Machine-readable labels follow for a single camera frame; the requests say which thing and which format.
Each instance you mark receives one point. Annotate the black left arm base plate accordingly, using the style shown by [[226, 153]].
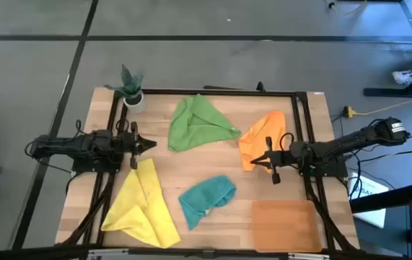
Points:
[[83, 167]]

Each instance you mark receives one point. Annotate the black desk base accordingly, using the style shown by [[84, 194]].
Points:
[[389, 92]]

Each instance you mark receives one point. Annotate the orange microfiber towel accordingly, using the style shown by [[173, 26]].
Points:
[[263, 133]]

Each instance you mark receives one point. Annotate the green microfiber towel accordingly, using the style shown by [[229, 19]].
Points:
[[191, 126]]

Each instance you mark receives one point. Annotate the potted plant in grey pot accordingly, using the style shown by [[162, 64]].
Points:
[[135, 104]]

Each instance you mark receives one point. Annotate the yellow microfiber towel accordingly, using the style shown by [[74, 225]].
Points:
[[137, 206]]

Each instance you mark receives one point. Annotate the black table-level camera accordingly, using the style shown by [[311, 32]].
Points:
[[260, 87]]

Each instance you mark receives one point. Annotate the silver aluminium bar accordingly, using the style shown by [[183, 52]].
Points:
[[119, 252]]

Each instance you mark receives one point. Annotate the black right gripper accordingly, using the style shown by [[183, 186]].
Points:
[[281, 159]]

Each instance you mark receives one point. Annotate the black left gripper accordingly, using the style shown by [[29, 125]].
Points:
[[133, 144]]

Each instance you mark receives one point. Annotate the black beam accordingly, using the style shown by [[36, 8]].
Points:
[[389, 196]]

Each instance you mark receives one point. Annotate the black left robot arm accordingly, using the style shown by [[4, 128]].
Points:
[[65, 144]]

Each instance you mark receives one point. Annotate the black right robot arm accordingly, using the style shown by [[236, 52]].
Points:
[[364, 137]]

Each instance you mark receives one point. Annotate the black horizontal bar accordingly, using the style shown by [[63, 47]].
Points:
[[29, 254]]

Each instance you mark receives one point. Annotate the white printed box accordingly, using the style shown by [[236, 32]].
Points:
[[373, 218]]

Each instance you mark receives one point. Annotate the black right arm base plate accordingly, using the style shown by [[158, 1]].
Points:
[[337, 169]]

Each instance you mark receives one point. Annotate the orange plastic basket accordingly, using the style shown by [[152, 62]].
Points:
[[285, 225]]

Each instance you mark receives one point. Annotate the black metal table frame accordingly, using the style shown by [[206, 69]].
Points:
[[169, 92]]

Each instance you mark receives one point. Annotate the teal microfiber towel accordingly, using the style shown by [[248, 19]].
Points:
[[205, 196]]

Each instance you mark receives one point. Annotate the person's white shoe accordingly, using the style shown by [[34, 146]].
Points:
[[406, 76]]

